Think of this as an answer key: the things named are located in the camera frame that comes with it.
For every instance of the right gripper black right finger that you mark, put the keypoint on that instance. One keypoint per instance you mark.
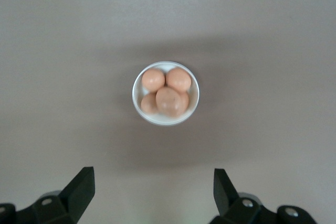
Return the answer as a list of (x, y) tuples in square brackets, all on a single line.
[(231, 205)]

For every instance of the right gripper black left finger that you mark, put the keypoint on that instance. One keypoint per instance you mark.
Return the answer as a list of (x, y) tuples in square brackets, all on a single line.
[(71, 203)]

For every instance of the white round bowl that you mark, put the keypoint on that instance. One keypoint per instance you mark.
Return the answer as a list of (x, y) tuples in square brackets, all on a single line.
[(137, 95)]

